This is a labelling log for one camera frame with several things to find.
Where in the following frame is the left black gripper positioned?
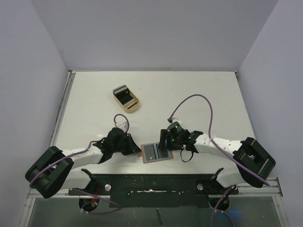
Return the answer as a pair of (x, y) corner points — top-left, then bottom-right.
(112, 133), (141, 156)

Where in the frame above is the purple cable under right base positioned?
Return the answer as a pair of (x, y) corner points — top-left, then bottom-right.
(209, 184), (236, 227)

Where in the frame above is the yellow card tray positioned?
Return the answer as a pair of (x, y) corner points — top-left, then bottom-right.
(114, 90), (140, 113)

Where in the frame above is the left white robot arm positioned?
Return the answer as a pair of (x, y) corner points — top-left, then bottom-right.
(25, 127), (141, 199)

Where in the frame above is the purple cable under base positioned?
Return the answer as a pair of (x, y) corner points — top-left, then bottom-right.
(73, 188), (122, 215)
(209, 184), (236, 227)

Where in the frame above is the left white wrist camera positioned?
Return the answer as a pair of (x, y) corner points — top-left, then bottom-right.
(118, 122), (129, 130)

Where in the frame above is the purple cable under left base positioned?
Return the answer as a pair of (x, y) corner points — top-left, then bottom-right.
(73, 188), (122, 215)

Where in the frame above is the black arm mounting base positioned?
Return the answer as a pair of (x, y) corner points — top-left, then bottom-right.
(68, 174), (238, 209)

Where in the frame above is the black wire loop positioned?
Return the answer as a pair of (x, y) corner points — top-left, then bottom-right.
(180, 149), (195, 163)

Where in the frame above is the aluminium frame rail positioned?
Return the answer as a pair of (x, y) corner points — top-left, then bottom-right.
(49, 70), (76, 147)

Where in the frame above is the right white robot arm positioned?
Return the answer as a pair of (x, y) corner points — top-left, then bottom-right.
(158, 122), (276, 193)

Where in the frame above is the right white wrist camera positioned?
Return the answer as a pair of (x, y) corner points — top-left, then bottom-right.
(167, 117), (179, 123)

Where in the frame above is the tan leather card holder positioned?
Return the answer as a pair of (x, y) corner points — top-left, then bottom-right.
(138, 143), (173, 164)

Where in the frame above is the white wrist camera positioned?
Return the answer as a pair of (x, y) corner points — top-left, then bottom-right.
(118, 122), (129, 130)
(167, 117), (179, 123)

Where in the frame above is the stack of grey cards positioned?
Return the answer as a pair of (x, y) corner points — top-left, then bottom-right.
(113, 85), (130, 98)

